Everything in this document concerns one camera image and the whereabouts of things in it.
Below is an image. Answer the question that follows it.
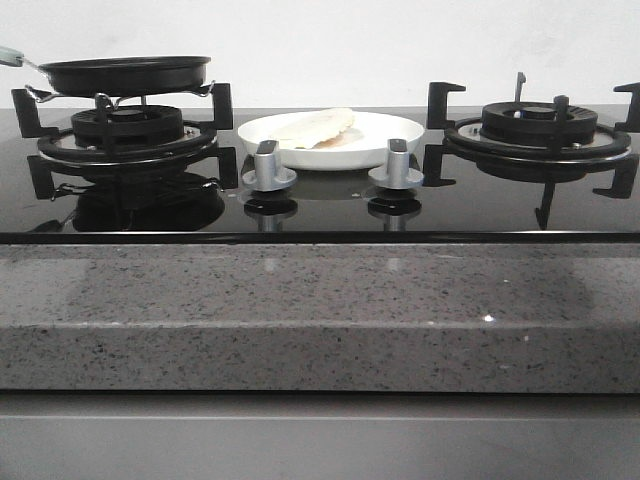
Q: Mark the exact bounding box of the black glass gas hob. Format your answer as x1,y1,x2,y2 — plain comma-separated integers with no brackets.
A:
1,109,639,244

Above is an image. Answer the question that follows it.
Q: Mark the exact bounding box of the white round plate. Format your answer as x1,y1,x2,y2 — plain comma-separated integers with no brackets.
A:
237,111,425,171

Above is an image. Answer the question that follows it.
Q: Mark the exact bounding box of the right black burner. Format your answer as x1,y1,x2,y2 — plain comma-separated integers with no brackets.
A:
480,102,598,147

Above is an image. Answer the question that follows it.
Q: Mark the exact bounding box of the fried egg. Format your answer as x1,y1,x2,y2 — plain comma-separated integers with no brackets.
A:
269,107,355,149

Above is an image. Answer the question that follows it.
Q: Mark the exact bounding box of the left black burner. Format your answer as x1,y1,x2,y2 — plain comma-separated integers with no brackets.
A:
71,105,184,148

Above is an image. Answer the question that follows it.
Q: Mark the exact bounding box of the silver control knob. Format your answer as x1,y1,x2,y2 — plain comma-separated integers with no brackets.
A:
368,139,424,190
242,140,297,192

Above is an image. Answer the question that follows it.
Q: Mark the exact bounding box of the grey cabinet front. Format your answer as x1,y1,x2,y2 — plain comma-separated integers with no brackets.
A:
1,393,639,479

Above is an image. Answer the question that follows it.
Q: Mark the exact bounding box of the wire pan reducer ring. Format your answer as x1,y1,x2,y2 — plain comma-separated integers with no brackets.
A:
23,79,217,110

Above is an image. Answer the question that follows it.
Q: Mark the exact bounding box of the black frying pan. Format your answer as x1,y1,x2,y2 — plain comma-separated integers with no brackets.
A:
0,44,213,98

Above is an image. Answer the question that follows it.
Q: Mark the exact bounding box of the black burner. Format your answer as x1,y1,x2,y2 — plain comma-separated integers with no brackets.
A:
480,102,598,147
71,105,184,148

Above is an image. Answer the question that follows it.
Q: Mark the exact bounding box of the left silver control knob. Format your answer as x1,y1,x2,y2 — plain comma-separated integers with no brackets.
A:
242,140,297,192

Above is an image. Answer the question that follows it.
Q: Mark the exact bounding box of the right silver control knob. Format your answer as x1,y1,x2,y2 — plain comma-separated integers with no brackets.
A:
368,139,424,190

